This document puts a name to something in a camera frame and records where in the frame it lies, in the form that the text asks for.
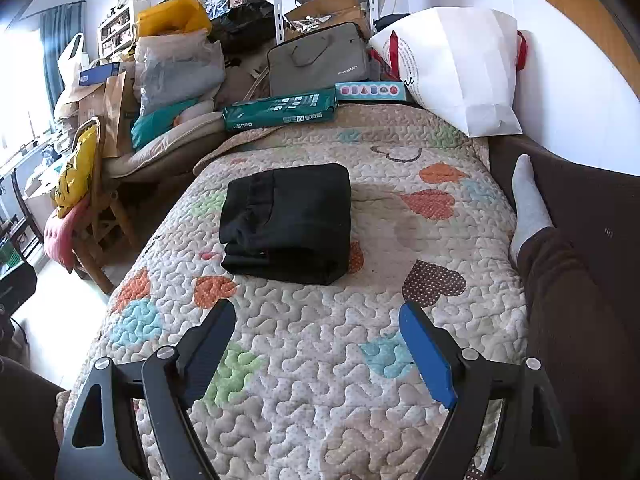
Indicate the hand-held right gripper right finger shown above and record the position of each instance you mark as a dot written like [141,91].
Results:
[430,360]

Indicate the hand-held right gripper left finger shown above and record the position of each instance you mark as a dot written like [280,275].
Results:
[210,352]

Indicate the black pants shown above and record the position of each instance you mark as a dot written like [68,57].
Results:
[290,220]

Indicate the heart patterned quilted blanket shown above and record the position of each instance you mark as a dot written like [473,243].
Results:
[325,320]

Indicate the person's right leg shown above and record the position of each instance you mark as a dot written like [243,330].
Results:
[575,335]

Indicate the person's leg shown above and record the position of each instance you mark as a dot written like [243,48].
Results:
[575,335]
[25,420]

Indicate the bamboo chair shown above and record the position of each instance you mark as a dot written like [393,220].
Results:
[95,255]

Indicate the pink seat cushion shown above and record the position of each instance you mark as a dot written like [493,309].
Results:
[60,240]

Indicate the white sock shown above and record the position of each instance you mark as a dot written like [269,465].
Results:
[530,200]

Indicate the person's left leg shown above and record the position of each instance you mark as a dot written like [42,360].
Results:
[25,420]

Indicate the beige padded lounge chair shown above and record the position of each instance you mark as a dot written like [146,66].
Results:
[175,145]

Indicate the green basket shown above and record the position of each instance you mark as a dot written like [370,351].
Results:
[9,255]

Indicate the dark wooden chair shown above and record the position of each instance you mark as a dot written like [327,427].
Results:
[22,230]

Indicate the teal cloth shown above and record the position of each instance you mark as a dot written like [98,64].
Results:
[155,125]

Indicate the green packet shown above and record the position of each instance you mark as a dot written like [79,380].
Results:
[280,109]

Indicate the brown paper bag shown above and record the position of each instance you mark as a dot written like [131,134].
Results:
[117,110]

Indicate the light blue toy box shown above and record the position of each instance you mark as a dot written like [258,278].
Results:
[370,91]

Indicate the grey plastic bag of clothes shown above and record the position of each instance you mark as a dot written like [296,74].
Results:
[175,70]

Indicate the white paper bag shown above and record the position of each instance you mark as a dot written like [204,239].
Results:
[460,70]

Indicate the grey laptop bag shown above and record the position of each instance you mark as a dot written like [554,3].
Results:
[315,60]

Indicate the white plastic bag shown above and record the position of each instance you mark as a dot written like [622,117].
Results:
[70,60]

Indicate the black bag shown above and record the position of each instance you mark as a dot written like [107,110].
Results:
[250,25]

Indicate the yellow bag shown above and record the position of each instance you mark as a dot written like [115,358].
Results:
[175,15]

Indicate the white shelf unit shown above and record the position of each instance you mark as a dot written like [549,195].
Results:
[115,25]

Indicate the teal curtain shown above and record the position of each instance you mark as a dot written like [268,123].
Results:
[55,40]

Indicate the white metal shelf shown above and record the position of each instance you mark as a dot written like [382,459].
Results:
[276,10]

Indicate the cardboard box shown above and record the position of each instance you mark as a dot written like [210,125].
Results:
[325,10]

